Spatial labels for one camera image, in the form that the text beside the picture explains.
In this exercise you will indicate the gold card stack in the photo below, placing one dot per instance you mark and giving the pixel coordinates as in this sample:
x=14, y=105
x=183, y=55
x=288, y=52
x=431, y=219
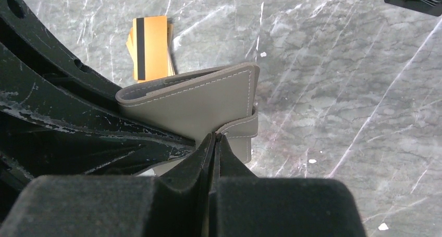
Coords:
x=148, y=44

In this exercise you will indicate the grey card holder blue lining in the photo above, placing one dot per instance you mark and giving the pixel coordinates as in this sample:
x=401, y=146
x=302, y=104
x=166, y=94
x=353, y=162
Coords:
x=194, y=104

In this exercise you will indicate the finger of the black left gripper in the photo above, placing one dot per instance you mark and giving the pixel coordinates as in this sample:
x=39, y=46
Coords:
x=46, y=130
x=25, y=36

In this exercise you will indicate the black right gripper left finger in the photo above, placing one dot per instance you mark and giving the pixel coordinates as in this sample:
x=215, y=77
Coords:
x=173, y=204

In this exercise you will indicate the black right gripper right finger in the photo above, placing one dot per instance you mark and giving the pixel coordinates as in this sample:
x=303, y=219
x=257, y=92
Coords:
x=242, y=204

